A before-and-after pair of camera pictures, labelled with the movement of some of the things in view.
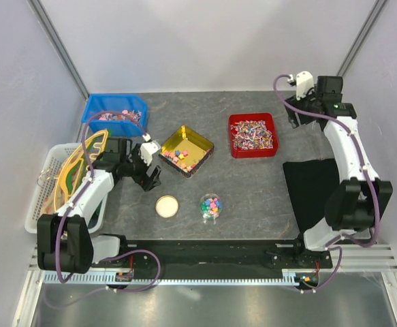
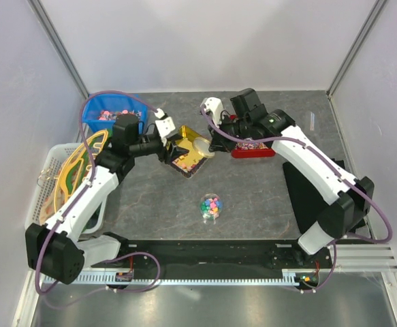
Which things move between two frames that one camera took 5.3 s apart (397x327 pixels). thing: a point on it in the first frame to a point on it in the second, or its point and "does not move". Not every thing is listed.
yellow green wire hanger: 74,168 does not move
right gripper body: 307,103 to 234,129
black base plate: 216,256 does not move
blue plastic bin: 116,123 does not move
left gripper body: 139,169 to 166,154
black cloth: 311,183 does not move
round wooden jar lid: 167,206 to 201,147
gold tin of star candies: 186,151 does not move
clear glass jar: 210,206 does not move
